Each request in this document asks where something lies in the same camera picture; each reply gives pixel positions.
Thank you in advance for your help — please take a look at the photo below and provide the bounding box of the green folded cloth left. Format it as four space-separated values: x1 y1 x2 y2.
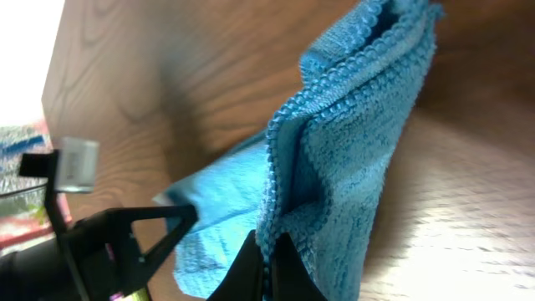
117 288 151 301

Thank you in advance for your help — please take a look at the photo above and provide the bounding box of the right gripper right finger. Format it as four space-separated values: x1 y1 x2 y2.
271 233 327 301

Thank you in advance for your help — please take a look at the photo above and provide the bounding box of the blue microfiber cloth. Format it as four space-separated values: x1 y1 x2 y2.
155 0 441 300

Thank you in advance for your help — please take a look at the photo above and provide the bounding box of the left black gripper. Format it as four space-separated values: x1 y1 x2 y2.
0 150 199 301

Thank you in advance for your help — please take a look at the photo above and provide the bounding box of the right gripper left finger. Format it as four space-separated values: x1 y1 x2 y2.
206 230 264 301

